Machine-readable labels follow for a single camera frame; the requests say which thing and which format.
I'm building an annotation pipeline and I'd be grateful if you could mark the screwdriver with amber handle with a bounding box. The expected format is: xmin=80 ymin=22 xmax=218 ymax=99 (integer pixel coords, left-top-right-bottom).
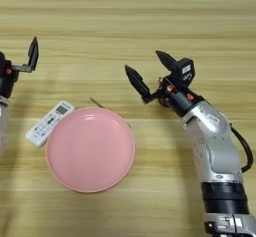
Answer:
xmin=89 ymin=97 xmax=106 ymax=110

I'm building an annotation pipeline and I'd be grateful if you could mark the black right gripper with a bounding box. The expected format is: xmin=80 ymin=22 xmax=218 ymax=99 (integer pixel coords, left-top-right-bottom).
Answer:
xmin=124 ymin=50 xmax=204 ymax=117

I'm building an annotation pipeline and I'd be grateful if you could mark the pink round plate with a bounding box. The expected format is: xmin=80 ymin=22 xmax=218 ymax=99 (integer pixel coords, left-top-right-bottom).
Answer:
xmin=45 ymin=106 xmax=136 ymax=194

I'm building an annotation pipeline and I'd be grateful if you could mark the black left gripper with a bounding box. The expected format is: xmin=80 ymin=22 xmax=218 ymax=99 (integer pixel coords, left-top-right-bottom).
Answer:
xmin=0 ymin=36 xmax=40 ymax=99

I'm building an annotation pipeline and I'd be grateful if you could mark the white remote control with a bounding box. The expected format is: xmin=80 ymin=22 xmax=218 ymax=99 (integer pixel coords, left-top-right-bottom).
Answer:
xmin=25 ymin=100 xmax=76 ymax=148

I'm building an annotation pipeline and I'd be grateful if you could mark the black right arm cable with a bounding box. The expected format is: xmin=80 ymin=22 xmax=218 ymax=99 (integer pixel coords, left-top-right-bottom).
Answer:
xmin=229 ymin=124 xmax=254 ymax=174

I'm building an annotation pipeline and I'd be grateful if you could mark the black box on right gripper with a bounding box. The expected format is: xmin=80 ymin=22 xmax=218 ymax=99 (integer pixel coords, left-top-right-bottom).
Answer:
xmin=174 ymin=58 xmax=196 ymax=89

